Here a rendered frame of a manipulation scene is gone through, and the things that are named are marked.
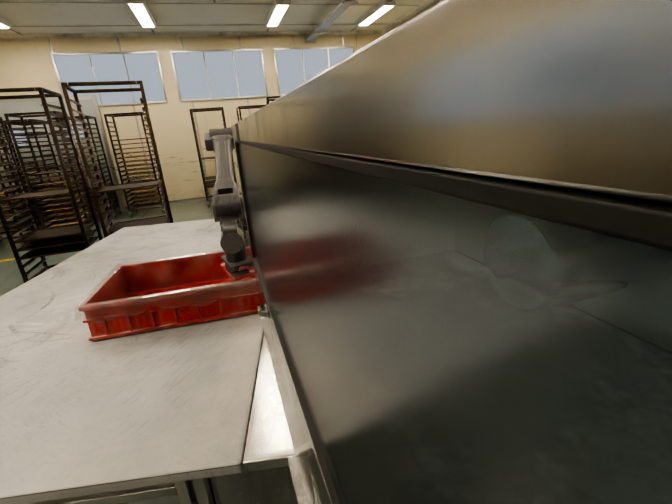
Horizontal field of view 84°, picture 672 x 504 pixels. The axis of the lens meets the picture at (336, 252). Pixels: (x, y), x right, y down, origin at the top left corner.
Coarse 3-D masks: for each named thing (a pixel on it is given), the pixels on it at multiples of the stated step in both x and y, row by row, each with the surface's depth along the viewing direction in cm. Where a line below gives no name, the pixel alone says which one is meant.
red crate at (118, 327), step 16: (160, 288) 123; (176, 288) 122; (224, 304) 98; (240, 304) 99; (256, 304) 101; (112, 320) 93; (128, 320) 93; (144, 320) 95; (160, 320) 96; (176, 320) 96; (192, 320) 97; (208, 320) 98; (96, 336) 93; (112, 336) 94
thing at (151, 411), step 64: (128, 256) 162; (0, 320) 110; (64, 320) 107; (256, 320) 98; (0, 384) 79; (64, 384) 78; (128, 384) 76; (192, 384) 74; (0, 448) 62; (64, 448) 61; (128, 448) 60; (192, 448) 59
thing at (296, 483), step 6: (288, 462) 56; (294, 462) 56; (288, 468) 91; (294, 468) 55; (288, 474) 97; (294, 474) 54; (294, 480) 53; (300, 480) 53; (294, 486) 52; (300, 486) 52; (294, 492) 83; (300, 492) 51; (294, 498) 88; (300, 498) 50
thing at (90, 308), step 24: (120, 264) 118; (144, 264) 119; (168, 264) 121; (192, 264) 123; (216, 264) 124; (96, 288) 100; (120, 288) 113; (144, 288) 122; (192, 288) 95; (216, 288) 95; (240, 288) 97; (96, 312) 90; (120, 312) 92
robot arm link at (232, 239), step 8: (240, 200) 98; (224, 216) 100; (232, 216) 99; (240, 216) 99; (224, 224) 93; (232, 224) 93; (224, 232) 91; (232, 232) 92; (240, 232) 95; (224, 240) 92; (232, 240) 92; (240, 240) 93; (224, 248) 93; (232, 248) 93; (240, 248) 94
